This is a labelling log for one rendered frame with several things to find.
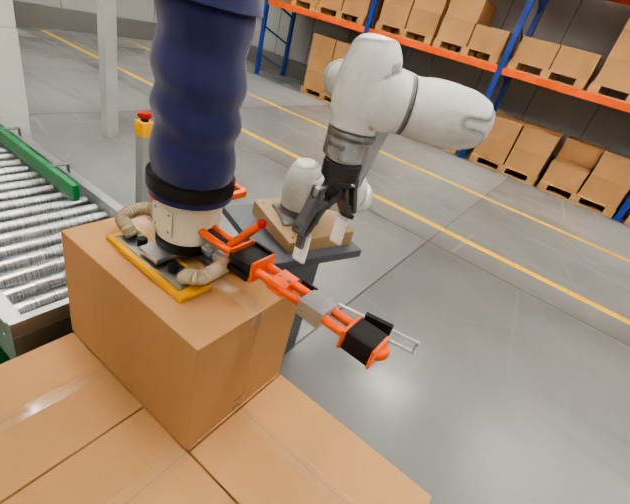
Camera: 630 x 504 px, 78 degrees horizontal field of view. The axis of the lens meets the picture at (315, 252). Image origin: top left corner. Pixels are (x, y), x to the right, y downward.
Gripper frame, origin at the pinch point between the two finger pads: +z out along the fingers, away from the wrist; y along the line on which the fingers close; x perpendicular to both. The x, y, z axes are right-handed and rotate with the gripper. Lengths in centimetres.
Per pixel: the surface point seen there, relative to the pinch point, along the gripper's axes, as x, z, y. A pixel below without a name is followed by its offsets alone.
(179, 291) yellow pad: -28.0, 24.9, 13.6
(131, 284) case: -39, 27, 20
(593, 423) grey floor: 114, 122, -179
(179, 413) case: -15, 54, 21
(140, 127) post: -136, 23, -42
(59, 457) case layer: -31, 67, 44
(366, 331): 17.1, 12.1, 0.0
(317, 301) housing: 3.8, 12.7, 0.4
